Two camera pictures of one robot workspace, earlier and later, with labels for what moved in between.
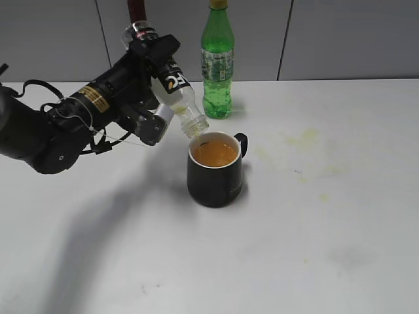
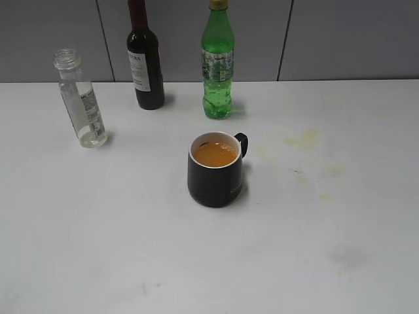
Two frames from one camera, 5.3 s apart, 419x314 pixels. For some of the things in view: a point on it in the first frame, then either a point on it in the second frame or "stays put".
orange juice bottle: [171, 84] → [79, 99]
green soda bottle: [217, 53] stays put
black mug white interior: [214, 172] stays put
